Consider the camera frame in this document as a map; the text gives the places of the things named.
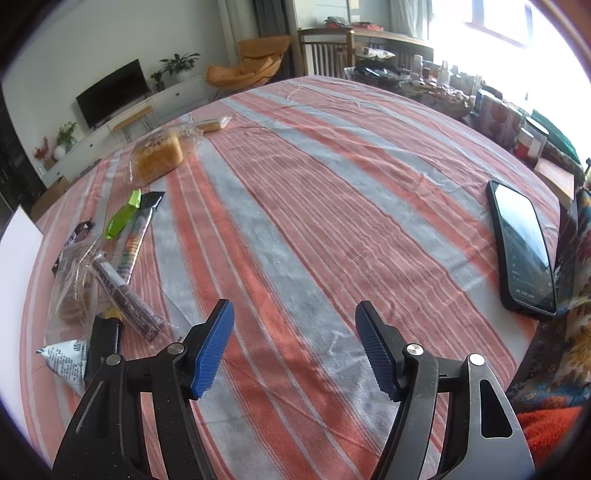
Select green cloth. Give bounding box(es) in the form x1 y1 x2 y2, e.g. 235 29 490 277
531 108 583 171

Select white printed snack packet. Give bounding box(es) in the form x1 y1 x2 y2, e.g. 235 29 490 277
36 339 90 398

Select black television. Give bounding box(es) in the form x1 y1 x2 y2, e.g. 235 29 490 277
75 58 151 130

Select grey curtain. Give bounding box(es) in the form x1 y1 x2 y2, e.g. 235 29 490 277
252 0 296 77

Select green cracker packet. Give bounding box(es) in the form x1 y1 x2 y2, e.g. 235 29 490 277
104 189 142 241

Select large potted plant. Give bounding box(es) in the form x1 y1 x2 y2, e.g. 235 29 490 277
159 52 201 84

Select wooden sideboard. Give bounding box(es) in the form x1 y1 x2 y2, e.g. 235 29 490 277
355 30 435 70

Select patterned colourful blanket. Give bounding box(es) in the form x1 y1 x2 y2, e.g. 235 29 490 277
505 185 591 416

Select red white box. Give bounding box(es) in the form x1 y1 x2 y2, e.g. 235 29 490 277
475 90 527 148

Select wooden box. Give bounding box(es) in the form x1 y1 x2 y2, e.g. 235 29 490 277
533 157 575 208

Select cluttered side table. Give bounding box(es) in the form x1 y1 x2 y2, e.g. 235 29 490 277
344 60 476 116

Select dark cabinet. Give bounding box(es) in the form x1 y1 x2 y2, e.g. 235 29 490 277
0 83 47 217

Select long brown snack bar packet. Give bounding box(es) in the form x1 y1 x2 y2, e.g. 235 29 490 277
90 251 178 343

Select white TV cabinet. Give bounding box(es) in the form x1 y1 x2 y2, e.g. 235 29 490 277
44 75 208 183

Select black smartphone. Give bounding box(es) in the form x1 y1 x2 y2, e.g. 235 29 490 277
486 180 558 319

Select cardboard box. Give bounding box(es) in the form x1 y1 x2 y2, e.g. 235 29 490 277
30 175 71 217

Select clear cookie packet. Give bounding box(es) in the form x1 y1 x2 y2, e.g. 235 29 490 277
46 220 105 340

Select wooden stool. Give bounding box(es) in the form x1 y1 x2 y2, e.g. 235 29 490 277
111 106 154 139

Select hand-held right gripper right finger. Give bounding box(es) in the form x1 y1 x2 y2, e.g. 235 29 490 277
355 300 536 480

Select small clear cake packet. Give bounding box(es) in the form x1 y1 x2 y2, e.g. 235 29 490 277
194 115 232 134

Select black multicolour striped packet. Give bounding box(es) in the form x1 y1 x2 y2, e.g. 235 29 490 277
113 191 166 284

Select striped orange grey cloth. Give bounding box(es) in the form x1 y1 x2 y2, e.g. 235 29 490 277
21 74 561 480

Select orange lounge chair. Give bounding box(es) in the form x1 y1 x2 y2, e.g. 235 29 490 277
205 36 293 93

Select bagged bread loaf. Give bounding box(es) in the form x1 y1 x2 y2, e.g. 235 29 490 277
129 129 185 185

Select red flowers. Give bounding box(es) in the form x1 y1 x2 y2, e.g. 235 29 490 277
33 136 52 171

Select wooden chair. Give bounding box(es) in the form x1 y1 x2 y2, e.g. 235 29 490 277
298 28 356 77

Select green plant in white vase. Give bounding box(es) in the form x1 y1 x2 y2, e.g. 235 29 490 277
54 121 78 161

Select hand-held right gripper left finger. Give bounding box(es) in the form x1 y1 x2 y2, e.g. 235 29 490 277
53 299 235 480

